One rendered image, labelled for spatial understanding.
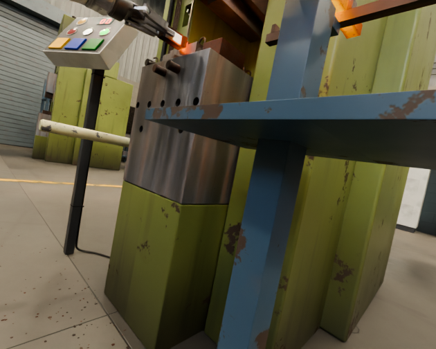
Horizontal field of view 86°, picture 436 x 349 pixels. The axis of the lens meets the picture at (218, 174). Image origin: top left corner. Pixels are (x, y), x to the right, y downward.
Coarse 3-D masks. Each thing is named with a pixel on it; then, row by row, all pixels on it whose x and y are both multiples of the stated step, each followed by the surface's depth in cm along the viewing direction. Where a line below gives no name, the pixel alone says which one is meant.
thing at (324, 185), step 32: (256, 64) 78; (352, 64) 72; (256, 96) 77; (320, 96) 63; (320, 160) 67; (320, 192) 71; (320, 224) 76; (224, 256) 80; (288, 256) 65; (320, 256) 82; (224, 288) 79; (288, 288) 65; (320, 288) 89; (288, 320) 70; (320, 320) 97
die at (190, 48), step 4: (188, 44) 81; (192, 44) 80; (196, 44) 79; (200, 44) 80; (184, 48) 83; (188, 48) 81; (192, 48) 80; (196, 48) 79; (172, 52) 88; (176, 52) 86; (180, 52) 84; (184, 52) 83; (188, 52) 81; (192, 52) 79; (164, 56) 91; (168, 56) 89; (172, 56) 87; (164, 60) 91
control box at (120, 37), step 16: (64, 32) 113; (80, 32) 110; (96, 32) 107; (112, 32) 105; (128, 32) 110; (48, 48) 107; (64, 48) 105; (80, 48) 102; (112, 48) 103; (64, 64) 111; (80, 64) 107; (96, 64) 104; (112, 64) 105
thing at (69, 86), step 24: (48, 72) 469; (72, 72) 464; (48, 96) 479; (72, 96) 470; (120, 96) 517; (72, 120) 476; (96, 120) 495; (120, 120) 525; (48, 144) 458; (72, 144) 483; (96, 144) 502
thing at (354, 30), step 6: (336, 0) 42; (342, 0) 42; (348, 0) 44; (336, 6) 43; (342, 6) 43; (336, 12) 45; (360, 24) 49; (342, 30) 49; (348, 30) 49; (354, 30) 49; (360, 30) 49; (348, 36) 51; (354, 36) 50
